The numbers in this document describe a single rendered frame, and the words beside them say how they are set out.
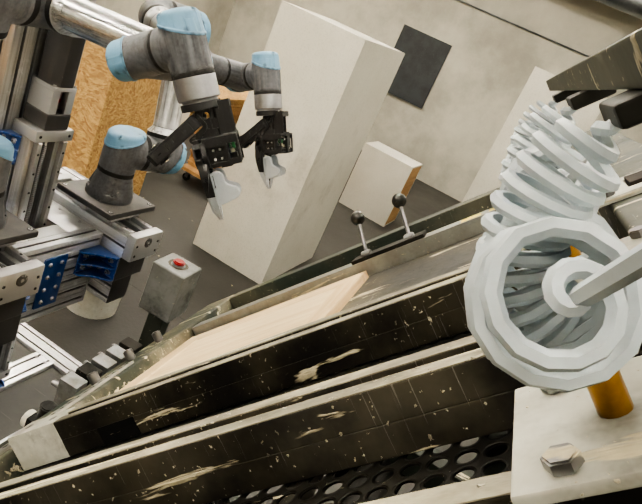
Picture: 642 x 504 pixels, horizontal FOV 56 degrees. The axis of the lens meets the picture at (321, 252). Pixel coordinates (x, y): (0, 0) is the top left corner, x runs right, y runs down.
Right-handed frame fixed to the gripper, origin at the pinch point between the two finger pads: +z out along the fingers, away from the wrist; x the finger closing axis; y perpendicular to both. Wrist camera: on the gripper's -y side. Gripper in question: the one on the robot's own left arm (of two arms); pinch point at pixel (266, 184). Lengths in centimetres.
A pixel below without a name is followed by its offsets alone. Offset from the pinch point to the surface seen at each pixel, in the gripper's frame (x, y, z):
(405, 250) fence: -8.6, 42.6, 15.7
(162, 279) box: 2, -42, 31
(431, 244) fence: -8, 49, 14
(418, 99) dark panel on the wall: 786, -165, -55
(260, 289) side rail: 11.3, -10.9, 34.4
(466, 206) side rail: 16, 53, 8
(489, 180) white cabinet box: 355, 8, 31
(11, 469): -80, -13, 45
